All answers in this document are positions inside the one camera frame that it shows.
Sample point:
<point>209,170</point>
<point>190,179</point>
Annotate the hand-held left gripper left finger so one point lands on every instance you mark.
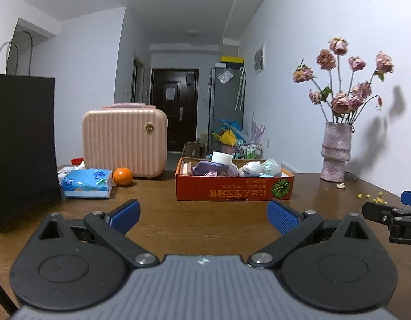
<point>125,215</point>

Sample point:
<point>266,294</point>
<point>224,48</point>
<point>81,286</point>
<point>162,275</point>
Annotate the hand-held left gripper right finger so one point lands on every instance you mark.
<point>282,215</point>

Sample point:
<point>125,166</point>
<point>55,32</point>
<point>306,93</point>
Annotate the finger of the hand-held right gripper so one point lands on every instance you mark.
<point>410,198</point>
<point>375,211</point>

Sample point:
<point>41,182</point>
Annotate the orange cardboard box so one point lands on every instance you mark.
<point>225,190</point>

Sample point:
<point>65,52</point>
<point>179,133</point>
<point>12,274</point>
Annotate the scattered yellow crumbs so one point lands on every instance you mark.
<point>378,200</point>

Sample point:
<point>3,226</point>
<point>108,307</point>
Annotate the orange fruit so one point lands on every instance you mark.
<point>122,176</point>

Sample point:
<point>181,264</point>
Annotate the light blue tissue pack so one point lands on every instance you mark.
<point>85,181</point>

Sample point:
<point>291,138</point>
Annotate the pale plush toy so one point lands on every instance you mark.
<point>250,170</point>

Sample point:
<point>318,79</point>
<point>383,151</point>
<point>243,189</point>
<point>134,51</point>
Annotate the trolley with bottles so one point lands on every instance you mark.
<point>252,151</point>

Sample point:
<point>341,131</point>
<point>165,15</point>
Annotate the pink textured vase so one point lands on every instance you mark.
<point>335,153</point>

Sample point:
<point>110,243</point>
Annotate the pink ribbed suitcase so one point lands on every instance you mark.
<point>122,143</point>

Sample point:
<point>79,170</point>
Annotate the white cylindrical roll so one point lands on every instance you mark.
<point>222,158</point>

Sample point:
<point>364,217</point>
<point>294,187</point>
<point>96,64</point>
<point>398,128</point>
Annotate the pink bucket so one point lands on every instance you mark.
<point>228,150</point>

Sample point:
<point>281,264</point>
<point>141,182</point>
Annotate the purple feather decoration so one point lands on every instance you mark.
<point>257,130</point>

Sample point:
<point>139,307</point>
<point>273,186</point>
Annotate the brown cardboard carton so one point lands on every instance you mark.
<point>193,150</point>

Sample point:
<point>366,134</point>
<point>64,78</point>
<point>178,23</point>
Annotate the yellow bag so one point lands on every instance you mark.
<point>225,138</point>

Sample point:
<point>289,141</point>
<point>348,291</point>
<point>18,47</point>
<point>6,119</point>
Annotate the blue plastic item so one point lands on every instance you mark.
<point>230,125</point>

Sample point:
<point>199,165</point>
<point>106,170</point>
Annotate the dark brown entrance door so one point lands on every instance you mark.
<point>188,123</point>

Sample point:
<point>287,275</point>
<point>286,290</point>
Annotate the dried pink rose bouquet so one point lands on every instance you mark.
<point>340,101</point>

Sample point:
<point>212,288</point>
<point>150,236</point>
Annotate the grey refrigerator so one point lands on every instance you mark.
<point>222,106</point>

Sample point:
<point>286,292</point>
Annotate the black paper bag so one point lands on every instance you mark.
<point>22,146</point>

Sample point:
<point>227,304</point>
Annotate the white paper notice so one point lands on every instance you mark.
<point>170,93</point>

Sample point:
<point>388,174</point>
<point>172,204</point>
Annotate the white folded umbrella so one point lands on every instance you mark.
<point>240,90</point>

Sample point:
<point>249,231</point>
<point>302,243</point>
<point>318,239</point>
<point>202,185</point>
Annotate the side room doorway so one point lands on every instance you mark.
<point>138,80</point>

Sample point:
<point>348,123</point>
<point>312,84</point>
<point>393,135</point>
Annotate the clear plastic bag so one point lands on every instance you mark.
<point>225,76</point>

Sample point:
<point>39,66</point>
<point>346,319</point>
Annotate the white electrical panel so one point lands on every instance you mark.
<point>259,58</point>

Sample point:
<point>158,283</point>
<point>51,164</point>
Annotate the yellow box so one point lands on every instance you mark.
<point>232,59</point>

